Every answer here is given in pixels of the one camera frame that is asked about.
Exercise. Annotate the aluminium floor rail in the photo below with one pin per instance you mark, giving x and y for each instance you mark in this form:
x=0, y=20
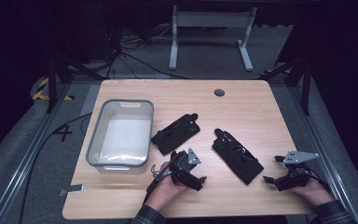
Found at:
x=28, y=161
x=323, y=155

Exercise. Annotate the white plastic bin grey rim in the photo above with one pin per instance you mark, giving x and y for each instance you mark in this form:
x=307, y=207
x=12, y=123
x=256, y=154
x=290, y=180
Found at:
x=126, y=137

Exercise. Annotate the person's right hand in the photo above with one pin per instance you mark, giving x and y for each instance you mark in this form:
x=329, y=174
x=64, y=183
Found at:
x=315, y=193

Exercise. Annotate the black metal stand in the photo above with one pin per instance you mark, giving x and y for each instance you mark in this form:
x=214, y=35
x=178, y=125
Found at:
x=52, y=84
x=306, y=84

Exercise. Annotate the yellow black hazard tape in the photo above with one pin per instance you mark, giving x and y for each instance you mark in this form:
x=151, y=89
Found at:
x=40, y=90

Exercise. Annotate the grey tape label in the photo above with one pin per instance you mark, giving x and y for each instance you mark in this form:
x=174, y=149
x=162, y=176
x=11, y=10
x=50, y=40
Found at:
x=74, y=188

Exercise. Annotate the person's left hand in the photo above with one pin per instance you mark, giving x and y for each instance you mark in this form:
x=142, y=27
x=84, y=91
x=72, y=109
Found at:
x=164, y=193

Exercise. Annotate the white metal desk frame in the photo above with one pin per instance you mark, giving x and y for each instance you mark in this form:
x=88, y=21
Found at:
x=211, y=19

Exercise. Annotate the black glove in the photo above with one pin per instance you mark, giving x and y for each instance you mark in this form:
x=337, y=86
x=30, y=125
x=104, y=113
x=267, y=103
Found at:
x=174, y=135
x=236, y=157

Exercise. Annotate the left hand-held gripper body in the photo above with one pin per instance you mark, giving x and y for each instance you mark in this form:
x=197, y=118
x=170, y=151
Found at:
x=181, y=161

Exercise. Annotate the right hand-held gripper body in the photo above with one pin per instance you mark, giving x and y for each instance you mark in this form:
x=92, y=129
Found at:
x=295, y=180

